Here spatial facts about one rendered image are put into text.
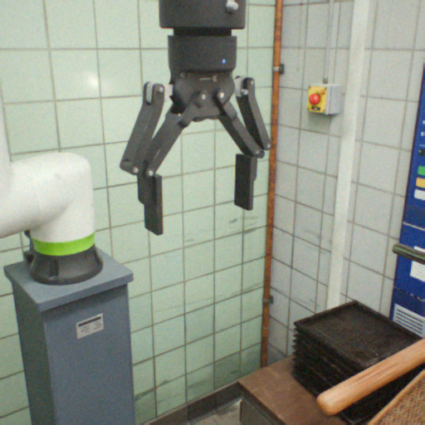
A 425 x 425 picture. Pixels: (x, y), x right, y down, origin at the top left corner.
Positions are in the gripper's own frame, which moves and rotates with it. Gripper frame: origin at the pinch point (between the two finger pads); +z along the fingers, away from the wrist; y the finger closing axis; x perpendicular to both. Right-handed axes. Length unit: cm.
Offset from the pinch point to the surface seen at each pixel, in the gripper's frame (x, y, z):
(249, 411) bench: -50, -57, 99
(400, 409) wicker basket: -8, -73, 76
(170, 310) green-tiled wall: -105, -61, 90
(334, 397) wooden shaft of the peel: 12.9, -13.2, 26.1
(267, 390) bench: -46, -61, 90
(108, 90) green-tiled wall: -108, -41, 0
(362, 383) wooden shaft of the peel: 13.3, -18.5, 26.2
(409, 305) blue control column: -28, -108, 66
